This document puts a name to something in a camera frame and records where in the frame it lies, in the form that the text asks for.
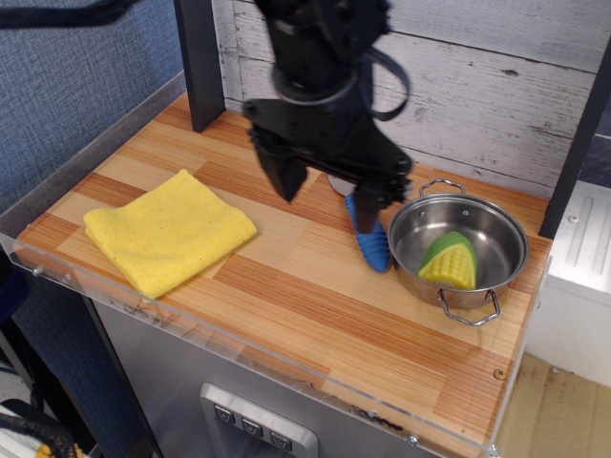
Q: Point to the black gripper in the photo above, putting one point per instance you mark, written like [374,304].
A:
[334,132]

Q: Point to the stainless steel pot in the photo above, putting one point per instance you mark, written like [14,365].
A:
[499,241]

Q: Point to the yellow green toy corn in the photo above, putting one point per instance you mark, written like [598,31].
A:
[450,261]

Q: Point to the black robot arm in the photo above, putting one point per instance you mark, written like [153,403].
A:
[318,45]

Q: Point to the clear acrylic table guard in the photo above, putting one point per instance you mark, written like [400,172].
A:
[294,326]

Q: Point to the yellow folded cloth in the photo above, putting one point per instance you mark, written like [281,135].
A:
[167,236]

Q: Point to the silver button control panel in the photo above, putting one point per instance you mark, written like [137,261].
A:
[253,424]

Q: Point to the white appliance at right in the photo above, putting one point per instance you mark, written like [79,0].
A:
[570,327]

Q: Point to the blue handled fork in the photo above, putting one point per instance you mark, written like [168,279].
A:
[374,245]

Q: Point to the black left vertical post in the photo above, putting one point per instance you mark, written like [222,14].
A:
[201,62]

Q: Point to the black vertical post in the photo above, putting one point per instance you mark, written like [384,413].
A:
[585,132]
[201,62]

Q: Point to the black right vertical post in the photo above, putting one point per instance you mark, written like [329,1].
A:
[585,132]

